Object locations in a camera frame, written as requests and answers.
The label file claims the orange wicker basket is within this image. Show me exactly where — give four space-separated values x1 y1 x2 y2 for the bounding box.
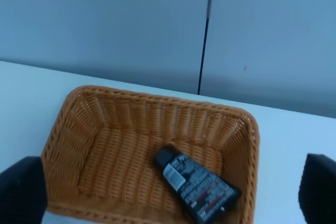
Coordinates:
41 86 260 223

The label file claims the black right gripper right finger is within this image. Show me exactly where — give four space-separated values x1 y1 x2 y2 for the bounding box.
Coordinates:
298 153 335 223

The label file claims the black face wash tube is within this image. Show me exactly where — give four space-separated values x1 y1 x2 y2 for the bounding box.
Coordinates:
153 145 241 223

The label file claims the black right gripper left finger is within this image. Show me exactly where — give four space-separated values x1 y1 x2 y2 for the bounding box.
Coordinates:
1 156 47 223

